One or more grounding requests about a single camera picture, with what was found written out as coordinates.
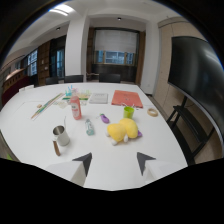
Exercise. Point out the metal cup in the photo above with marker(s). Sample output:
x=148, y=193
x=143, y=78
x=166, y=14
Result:
x=61, y=135

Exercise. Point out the red drink bottle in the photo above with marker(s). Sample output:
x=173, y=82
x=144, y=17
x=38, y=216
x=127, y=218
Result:
x=75, y=107

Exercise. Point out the black office chair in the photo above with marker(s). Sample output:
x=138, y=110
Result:
x=109, y=77
x=73, y=78
x=51, y=80

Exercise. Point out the small clear plastic bottle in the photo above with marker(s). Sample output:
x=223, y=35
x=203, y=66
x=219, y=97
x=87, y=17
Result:
x=89, y=127

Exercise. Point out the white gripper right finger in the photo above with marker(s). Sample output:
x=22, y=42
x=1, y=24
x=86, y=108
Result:
x=156, y=168

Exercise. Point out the white paper booklet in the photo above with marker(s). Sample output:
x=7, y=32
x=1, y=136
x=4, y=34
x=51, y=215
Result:
x=98, y=98

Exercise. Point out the long wooden ruler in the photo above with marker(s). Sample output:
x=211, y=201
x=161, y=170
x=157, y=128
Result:
x=47, y=105

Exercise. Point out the black display stand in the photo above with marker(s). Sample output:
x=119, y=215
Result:
x=186, y=130

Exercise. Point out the green cup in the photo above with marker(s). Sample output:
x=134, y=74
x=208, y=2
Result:
x=128, y=112

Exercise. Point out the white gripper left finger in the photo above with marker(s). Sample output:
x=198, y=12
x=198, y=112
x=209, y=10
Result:
x=71, y=170

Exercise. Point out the window roller blind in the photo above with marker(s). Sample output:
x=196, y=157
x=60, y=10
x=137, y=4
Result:
x=115, y=40

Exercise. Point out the yellow plush toy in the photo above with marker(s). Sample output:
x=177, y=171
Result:
x=122, y=130

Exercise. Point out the green sheet with small items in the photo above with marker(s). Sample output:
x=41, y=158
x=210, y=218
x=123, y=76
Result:
x=76, y=96

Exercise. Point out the yellow round tape coil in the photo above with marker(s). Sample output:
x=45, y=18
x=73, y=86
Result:
x=152, y=112

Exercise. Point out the purple eggplant toy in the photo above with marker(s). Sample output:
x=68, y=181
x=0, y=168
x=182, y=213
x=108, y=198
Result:
x=104, y=118

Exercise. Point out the large black display screen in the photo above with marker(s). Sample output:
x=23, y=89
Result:
x=198, y=85

